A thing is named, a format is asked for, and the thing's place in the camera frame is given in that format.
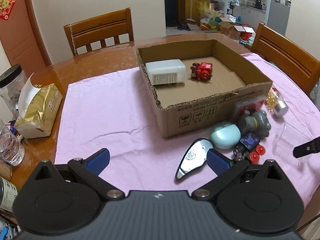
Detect black toy train red wheels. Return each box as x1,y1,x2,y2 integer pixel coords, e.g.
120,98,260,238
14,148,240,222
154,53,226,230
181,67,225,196
233,132,266,164

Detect mint green case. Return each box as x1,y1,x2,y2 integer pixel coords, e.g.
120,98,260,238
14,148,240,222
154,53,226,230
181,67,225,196
210,121,241,150

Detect pill bottle silver cap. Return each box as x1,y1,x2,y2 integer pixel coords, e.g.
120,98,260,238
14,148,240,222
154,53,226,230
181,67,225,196
265,85,289,118

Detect grey cartoon figurine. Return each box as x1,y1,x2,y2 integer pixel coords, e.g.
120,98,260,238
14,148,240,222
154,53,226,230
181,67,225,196
236,110,271,139

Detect pink card box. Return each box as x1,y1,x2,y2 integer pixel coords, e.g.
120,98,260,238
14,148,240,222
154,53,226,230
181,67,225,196
231,95,266,122

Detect clear glass cup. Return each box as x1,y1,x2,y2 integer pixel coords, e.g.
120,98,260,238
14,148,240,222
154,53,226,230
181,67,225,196
272,122,299,157

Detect pink tablecloth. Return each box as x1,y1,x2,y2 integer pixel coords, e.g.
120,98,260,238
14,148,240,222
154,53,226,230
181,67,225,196
55,53,319,203

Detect clear water bottle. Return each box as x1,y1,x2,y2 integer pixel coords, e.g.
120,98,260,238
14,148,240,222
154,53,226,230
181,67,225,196
0,120,25,166

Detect gold tissue pack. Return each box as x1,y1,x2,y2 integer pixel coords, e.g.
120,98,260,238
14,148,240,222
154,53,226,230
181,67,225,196
14,77,62,139

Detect right wooden chair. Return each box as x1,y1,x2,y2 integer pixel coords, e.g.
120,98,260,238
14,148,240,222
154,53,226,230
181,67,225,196
251,22,319,95

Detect wooden chair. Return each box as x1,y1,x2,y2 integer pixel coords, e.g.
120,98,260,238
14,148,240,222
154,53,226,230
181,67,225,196
63,8,134,56
251,22,319,95

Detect green label can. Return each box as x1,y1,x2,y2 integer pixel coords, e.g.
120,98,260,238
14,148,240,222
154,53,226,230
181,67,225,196
0,177,18,213

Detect white plastic bottle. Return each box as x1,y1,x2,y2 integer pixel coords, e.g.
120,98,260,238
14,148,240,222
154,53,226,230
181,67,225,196
145,59,187,86

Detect black lid plastic jar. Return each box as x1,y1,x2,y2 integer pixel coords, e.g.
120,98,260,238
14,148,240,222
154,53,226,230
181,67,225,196
0,64,27,119

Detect grey refrigerator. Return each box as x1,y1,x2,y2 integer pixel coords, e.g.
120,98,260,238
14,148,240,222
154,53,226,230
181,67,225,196
264,0,290,36

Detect open cardboard box on floor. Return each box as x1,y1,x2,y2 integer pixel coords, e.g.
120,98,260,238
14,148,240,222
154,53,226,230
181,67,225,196
219,21,255,41

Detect left wooden chair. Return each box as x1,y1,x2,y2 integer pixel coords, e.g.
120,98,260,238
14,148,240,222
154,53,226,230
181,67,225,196
63,8,134,56

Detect brown wooden door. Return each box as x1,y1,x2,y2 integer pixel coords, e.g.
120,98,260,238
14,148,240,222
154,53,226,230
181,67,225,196
1,0,52,76

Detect wooden cabinet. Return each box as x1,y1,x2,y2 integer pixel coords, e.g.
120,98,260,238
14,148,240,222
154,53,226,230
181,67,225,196
178,0,210,25

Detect red door decoration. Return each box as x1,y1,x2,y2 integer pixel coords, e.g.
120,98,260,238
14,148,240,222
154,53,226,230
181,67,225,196
0,0,16,21

